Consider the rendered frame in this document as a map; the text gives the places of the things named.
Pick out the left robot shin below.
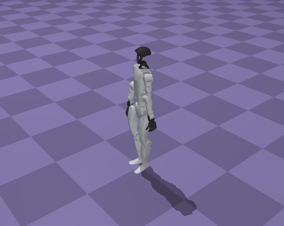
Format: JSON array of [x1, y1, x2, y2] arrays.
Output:
[[140, 140, 152, 167]]

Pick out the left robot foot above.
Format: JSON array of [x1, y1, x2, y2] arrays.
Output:
[[134, 162, 150, 173]]

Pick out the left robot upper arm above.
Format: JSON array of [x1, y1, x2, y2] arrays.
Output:
[[142, 72, 153, 102]]

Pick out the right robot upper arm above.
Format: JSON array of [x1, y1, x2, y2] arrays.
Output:
[[130, 64, 138, 89]]

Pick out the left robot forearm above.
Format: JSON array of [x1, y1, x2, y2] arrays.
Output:
[[145, 96, 154, 120]]

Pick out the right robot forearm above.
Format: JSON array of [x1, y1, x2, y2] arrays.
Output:
[[127, 87, 135, 105]]

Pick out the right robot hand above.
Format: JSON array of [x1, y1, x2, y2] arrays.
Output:
[[126, 101, 130, 116]]

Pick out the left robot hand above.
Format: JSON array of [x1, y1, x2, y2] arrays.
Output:
[[146, 115, 157, 132]]

